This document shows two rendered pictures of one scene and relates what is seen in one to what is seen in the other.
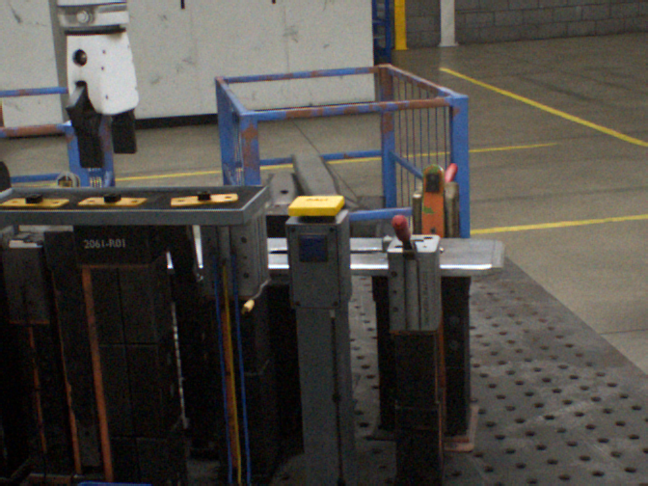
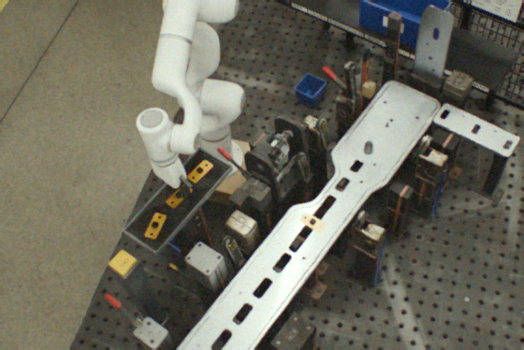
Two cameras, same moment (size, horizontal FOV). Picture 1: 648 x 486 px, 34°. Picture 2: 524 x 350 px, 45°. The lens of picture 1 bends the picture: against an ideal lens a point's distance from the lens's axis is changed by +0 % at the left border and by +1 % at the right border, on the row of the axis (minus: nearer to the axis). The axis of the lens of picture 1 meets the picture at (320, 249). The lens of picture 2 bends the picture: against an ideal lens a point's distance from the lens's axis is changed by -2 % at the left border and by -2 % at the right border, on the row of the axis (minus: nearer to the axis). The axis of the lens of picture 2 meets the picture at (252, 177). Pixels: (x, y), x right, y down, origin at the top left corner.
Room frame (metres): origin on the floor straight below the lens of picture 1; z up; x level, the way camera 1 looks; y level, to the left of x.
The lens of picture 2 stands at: (2.14, -0.53, 2.82)
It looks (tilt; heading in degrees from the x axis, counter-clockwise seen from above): 56 degrees down; 123
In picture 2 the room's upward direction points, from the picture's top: 10 degrees counter-clockwise
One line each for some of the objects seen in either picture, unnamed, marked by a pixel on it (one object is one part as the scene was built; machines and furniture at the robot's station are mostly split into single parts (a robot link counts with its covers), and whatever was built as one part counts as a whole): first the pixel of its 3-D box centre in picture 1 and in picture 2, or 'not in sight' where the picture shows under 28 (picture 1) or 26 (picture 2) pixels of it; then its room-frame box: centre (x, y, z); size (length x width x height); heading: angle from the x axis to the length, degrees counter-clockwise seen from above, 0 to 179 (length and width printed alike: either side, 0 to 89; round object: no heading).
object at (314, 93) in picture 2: not in sight; (310, 92); (1.43, 1.12, 0.74); 0.11 x 0.10 x 0.09; 78
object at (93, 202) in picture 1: (112, 199); (179, 195); (1.35, 0.26, 1.17); 0.08 x 0.04 x 0.01; 74
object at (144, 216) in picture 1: (119, 204); (179, 198); (1.35, 0.26, 1.16); 0.37 x 0.14 x 0.02; 78
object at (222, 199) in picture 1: (203, 197); (154, 225); (1.33, 0.14, 1.17); 0.08 x 0.04 x 0.01; 95
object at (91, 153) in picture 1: (85, 143); not in sight; (1.29, 0.28, 1.25); 0.03 x 0.03 x 0.07; 74
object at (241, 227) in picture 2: not in sight; (247, 251); (1.54, 0.29, 0.89); 0.13 x 0.11 x 0.38; 168
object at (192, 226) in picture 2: (137, 372); (192, 235); (1.35, 0.26, 0.92); 0.10 x 0.08 x 0.45; 78
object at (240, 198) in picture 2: (80, 355); (245, 226); (1.50, 0.36, 0.90); 0.05 x 0.05 x 0.40; 78
